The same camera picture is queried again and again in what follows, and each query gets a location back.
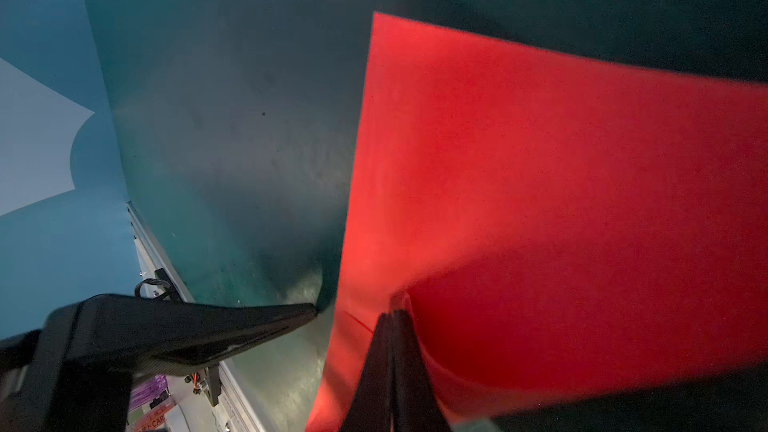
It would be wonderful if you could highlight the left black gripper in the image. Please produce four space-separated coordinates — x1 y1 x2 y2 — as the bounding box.
1 294 317 431

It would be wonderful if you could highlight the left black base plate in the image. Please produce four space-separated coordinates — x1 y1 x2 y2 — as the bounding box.
185 365 221 407

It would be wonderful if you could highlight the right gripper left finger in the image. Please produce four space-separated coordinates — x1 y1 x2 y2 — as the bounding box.
340 314 393 432

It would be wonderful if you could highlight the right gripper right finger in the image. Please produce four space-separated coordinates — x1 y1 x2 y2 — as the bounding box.
393 310 451 432

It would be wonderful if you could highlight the red square paper sheet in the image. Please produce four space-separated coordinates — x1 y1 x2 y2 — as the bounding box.
307 13 767 431

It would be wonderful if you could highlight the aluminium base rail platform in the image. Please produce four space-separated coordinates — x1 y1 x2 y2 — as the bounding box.
126 202 274 431

